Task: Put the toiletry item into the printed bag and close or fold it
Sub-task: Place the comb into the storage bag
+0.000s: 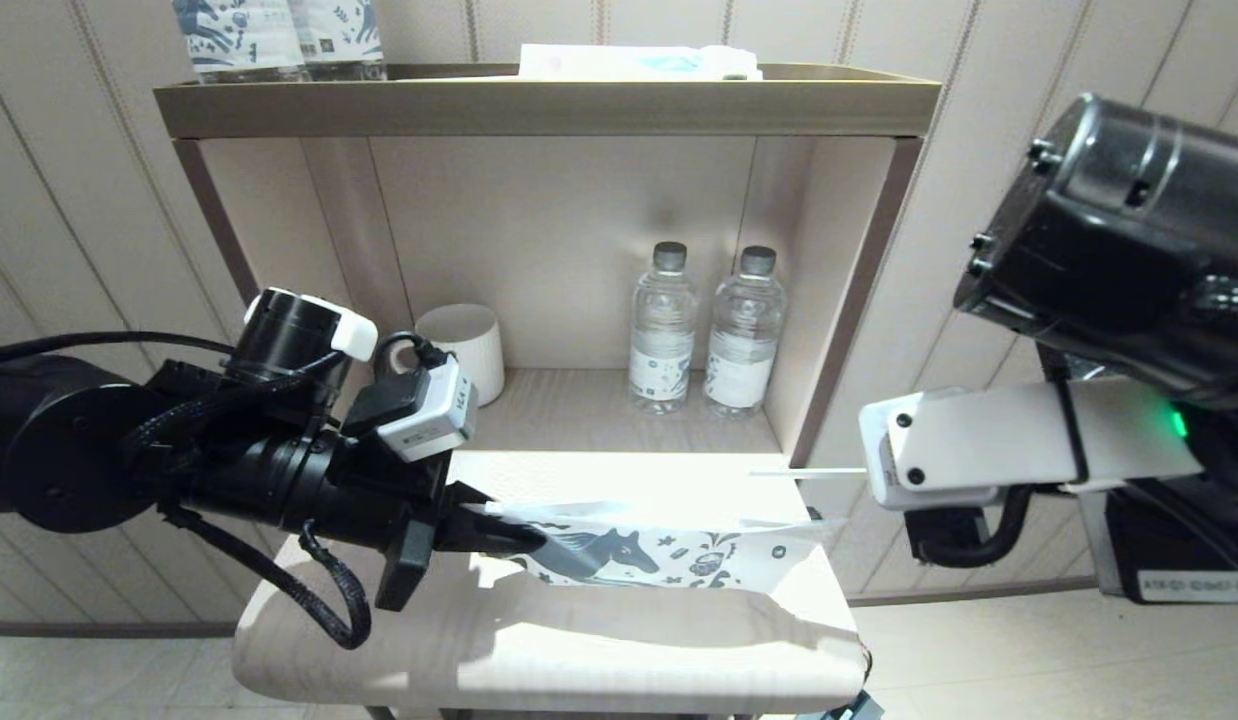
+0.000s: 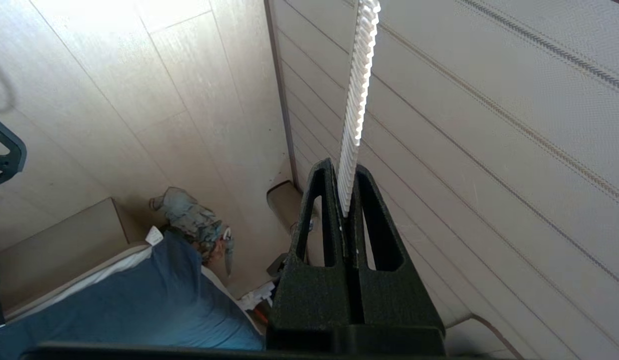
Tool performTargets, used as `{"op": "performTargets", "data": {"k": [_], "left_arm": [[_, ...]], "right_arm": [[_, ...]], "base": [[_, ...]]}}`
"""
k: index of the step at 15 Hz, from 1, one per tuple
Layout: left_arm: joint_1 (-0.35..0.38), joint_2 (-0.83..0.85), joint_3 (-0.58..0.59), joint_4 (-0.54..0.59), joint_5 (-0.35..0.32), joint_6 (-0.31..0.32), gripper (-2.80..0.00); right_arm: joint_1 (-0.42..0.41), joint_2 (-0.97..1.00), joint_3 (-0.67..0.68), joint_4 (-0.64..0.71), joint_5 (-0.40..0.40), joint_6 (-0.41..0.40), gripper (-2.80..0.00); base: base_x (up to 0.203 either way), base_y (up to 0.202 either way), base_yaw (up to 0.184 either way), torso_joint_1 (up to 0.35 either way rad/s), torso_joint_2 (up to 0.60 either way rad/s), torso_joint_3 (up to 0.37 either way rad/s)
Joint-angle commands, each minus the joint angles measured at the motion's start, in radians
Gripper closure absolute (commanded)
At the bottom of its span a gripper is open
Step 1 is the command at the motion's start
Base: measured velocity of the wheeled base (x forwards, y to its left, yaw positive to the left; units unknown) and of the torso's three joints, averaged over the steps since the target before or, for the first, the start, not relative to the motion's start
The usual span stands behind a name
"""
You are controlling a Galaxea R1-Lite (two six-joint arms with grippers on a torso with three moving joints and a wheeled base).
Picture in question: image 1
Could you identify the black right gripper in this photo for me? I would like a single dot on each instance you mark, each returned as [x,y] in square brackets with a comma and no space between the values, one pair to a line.
[1189,560]

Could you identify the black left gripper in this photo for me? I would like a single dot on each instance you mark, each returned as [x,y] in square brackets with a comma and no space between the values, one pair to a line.
[389,500]

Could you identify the horse print plastic pouch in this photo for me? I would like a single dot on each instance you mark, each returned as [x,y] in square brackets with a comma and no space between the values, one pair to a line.
[679,560]

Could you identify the white plastic comb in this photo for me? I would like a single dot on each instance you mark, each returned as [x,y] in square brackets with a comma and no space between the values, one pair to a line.
[809,471]

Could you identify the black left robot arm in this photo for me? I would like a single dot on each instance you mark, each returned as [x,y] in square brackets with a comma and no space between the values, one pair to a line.
[69,460]

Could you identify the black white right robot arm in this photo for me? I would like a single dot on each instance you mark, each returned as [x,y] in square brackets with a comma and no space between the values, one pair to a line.
[1129,220]

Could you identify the white ribbed ceramic mug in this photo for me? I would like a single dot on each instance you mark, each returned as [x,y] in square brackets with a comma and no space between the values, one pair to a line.
[474,345]

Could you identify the clear water bottle black cap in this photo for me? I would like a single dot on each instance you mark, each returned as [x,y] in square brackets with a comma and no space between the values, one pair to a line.
[664,340]
[744,350]

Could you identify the beige wooden shelf unit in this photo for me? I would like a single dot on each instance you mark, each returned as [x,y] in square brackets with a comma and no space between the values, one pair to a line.
[539,110]

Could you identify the white packet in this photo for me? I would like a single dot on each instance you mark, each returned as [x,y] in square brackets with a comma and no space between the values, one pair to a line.
[619,62]

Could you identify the water bottle blue print label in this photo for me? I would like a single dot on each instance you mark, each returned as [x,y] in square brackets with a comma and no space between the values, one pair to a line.
[339,35]

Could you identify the patterned pouches on top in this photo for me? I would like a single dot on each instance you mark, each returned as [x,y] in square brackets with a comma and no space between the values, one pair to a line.
[234,40]

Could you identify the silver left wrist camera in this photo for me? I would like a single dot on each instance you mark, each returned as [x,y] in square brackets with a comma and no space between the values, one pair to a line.
[424,415]

